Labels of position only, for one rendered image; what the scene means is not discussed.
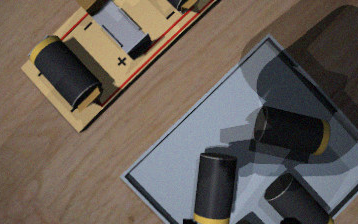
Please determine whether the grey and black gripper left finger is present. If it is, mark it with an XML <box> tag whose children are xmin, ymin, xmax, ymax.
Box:
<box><xmin>183</xmin><ymin>219</ymin><xmax>197</xmax><ymax>224</ymax></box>

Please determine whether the black battery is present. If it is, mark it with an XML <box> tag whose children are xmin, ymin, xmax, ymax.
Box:
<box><xmin>167</xmin><ymin>0</ymin><xmax>187</xmax><ymax>11</ymax></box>
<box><xmin>29</xmin><ymin>35</ymin><xmax>102</xmax><ymax>109</ymax></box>
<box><xmin>236</xmin><ymin>219</ymin><xmax>251</xmax><ymax>224</ymax></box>
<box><xmin>254</xmin><ymin>106</ymin><xmax>331</xmax><ymax>155</ymax></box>
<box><xmin>193</xmin><ymin>153</ymin><xmax>237</xmax><ymax>224</ymax></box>
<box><xmin>264</xmin><ymin>173</ymin><xmax>334</xmax><ymax>224</ymax></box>

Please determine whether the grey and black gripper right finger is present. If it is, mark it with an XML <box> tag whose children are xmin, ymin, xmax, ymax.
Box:
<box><xmin>280</xmin><ymin>217</ymin><xmax>302</xmax><ymax>224</ymax></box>

